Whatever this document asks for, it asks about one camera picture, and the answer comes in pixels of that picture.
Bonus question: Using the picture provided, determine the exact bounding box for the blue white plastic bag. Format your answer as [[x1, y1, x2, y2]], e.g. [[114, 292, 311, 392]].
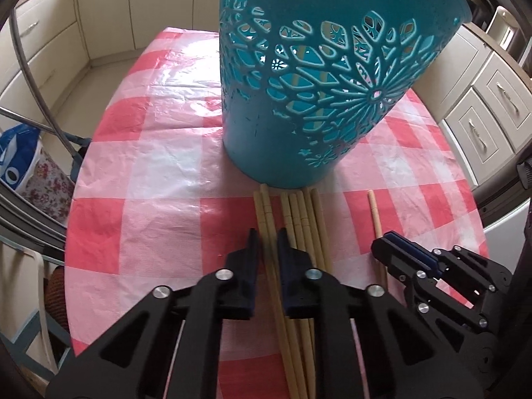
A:
[[0, 124, 44, 194]]

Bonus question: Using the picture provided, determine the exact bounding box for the cream cabinet with metal handles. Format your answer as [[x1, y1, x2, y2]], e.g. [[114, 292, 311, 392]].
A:
[[424, 21, 532, 188]]

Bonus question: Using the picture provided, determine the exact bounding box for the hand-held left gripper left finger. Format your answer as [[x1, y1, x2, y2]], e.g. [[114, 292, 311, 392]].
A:
[[45, 228, 261, 399]]

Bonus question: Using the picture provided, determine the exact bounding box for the brown woven cushion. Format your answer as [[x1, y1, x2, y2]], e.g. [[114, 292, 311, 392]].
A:
[[44, 266, 69, 333]]

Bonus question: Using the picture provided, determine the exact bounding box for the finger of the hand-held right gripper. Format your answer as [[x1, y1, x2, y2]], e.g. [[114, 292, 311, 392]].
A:
[[371, 238, 499, 343], [383, 232, 514, 321]]

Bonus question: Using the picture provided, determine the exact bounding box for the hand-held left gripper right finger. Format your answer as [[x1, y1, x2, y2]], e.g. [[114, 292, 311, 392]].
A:
[[277, 228, 485, 399]]

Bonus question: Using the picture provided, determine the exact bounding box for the wooden chopstick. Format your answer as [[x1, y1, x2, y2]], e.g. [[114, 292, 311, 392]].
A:
[[366, 190, 389, 294], [260, 184, 302, 399]]

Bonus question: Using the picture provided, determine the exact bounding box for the grey steel rail frame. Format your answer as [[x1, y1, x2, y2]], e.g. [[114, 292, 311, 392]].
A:
[[0, 183, 69, 267]]

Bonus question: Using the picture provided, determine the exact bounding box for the teal perforated plastic basket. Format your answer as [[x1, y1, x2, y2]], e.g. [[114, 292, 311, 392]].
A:
[[218, 0, 472, 190]]

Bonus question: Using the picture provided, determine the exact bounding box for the white plastic chair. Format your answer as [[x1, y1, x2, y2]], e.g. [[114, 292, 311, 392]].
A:
[[0, 237, 75, 379]]

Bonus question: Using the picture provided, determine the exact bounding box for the cream door cabinet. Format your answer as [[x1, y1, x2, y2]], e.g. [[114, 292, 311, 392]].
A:
[[75, 0, 223, 63]]

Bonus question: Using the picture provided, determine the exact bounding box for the bundle of wooden chopsticks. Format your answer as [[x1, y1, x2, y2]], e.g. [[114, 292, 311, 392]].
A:
[[253, 187, 333, 399]]

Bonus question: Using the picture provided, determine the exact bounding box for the red white checked tablecloth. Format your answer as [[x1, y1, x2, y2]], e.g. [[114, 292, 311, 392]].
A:
[[68, 27, 489, 399]]

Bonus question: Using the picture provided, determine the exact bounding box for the curved metal tube frame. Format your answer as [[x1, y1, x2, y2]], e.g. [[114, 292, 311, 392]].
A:
[[0, 6, 90, 167]]

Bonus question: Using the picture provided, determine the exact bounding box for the floral cloth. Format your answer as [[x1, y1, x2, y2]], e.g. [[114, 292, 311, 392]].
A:
[[19, 147, 75, 225]]

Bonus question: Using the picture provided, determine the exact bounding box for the cream drawer cabinet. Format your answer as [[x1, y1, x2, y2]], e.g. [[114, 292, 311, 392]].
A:
[[0, 0, 94, 106]]

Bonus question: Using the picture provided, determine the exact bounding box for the white plastic container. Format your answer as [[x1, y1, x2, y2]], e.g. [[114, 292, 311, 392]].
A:
[[489, 7, 521, 51]]

